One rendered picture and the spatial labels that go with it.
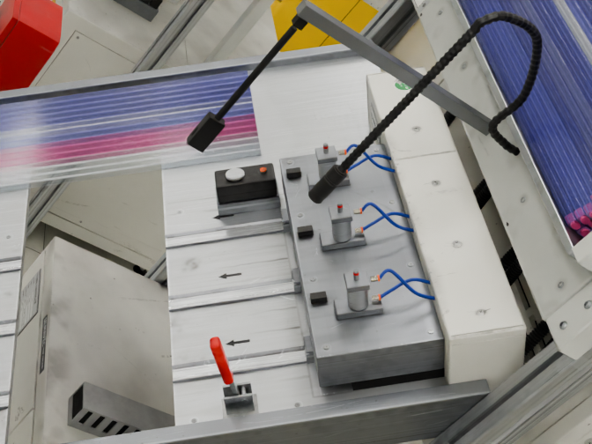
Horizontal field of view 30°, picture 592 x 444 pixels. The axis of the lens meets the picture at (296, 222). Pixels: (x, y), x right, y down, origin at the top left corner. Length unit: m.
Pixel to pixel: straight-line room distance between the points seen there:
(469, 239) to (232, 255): 0.30
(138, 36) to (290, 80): 1.00
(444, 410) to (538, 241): 0.20
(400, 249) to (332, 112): 0.37
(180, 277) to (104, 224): 1.52
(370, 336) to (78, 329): 0.71
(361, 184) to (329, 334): 0.25
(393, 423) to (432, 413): 0.04
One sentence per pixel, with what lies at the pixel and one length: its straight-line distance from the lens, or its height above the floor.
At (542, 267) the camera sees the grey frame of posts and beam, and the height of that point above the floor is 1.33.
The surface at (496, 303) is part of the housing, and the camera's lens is 1.17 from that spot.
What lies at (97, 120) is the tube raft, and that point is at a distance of 1.60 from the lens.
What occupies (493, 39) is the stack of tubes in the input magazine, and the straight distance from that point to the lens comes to 1.34.
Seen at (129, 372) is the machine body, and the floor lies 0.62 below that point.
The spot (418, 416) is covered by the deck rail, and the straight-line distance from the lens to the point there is 1.18.
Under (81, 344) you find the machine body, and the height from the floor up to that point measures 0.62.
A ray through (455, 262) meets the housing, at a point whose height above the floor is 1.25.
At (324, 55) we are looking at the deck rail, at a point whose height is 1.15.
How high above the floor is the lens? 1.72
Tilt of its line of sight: 27 degrees down
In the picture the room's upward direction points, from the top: 44 degrees clockwise
